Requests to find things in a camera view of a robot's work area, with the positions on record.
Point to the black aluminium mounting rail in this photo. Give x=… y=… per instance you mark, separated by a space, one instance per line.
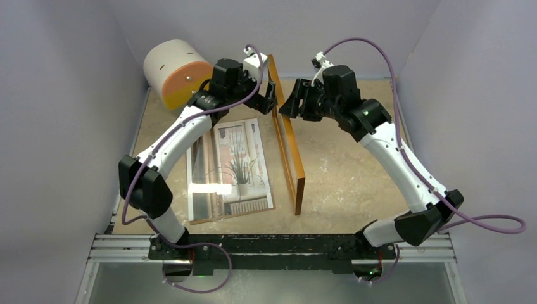
x=338 y=253

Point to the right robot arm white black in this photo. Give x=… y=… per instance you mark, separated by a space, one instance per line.
x=338 y=97

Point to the wooden picture frame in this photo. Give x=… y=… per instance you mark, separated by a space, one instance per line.
x=291 y=159

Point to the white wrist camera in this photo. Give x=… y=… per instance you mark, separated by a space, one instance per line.
x=253 y=64
x=320 y=63

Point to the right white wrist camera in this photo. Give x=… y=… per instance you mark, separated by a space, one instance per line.
x=320 y=63

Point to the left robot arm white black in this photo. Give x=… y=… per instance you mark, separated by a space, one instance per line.
x=142 y=178

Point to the round three-drawer cabinet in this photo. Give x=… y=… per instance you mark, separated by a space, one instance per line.
x=175 y=70

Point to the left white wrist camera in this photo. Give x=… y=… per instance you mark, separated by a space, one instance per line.
x=253 y=64

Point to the plant photo print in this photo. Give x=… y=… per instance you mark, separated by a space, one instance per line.
x=239 y=168

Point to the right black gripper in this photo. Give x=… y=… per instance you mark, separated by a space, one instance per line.
x=304 y=91

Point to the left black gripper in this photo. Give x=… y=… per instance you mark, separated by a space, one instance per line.
x=263 y=104

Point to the brown frame backing board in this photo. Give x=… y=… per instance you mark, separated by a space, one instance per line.
x=235 y=217

